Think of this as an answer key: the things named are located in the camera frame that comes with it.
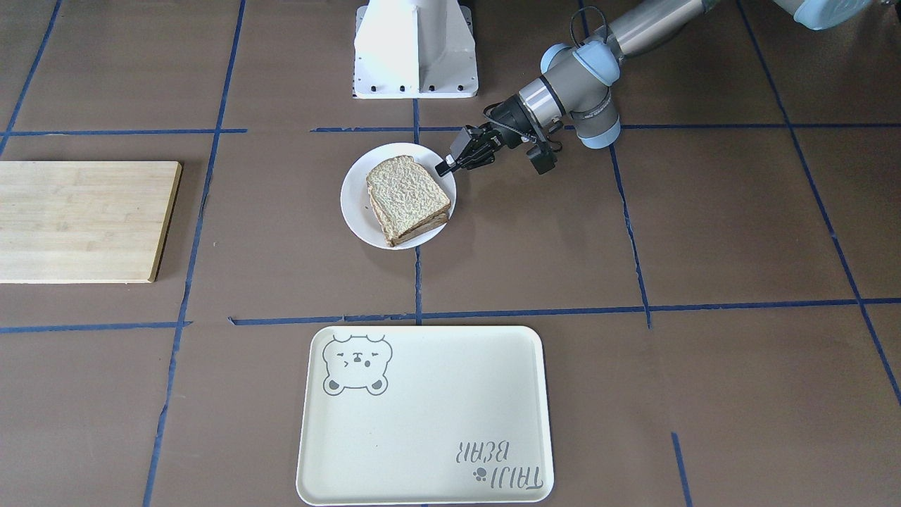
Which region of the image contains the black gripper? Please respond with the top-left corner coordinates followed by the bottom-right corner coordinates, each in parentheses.
top-left (435, 103), bottom-right (547, 177)

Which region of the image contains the white bread slice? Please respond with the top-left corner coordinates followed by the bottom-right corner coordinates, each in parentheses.
top-left (365, 155), bottom-right (450, 203)

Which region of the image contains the white round plate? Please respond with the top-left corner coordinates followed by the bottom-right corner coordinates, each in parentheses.
top-left (341, 142), bottom-right (457, 251)

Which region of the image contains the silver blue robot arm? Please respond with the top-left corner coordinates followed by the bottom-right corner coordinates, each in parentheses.
top-left (436, 1), bottom-right (715, 177)

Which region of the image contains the bread slice under egg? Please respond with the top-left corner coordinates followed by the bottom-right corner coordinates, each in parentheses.
top-left (370, 198), bottom-right (451, 246)

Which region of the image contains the cream bear serving tray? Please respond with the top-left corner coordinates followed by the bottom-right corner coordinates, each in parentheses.
top-left (296, 325), bottom-right (555, 506)

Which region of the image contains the bamboo cutting board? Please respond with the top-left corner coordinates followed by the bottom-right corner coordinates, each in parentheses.
top-left (1, 161), bottom-right (182, 284)

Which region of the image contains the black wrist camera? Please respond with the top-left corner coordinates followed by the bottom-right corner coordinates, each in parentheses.
top-left (527, 142), bottom-right (557, 175)

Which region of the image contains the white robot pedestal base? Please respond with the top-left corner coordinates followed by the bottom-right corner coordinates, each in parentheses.
top-left (352, 1), bottom-right (479, 99)

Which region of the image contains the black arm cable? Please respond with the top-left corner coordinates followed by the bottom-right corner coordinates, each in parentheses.
top-left (572, 6), bottom-right (610, 54)

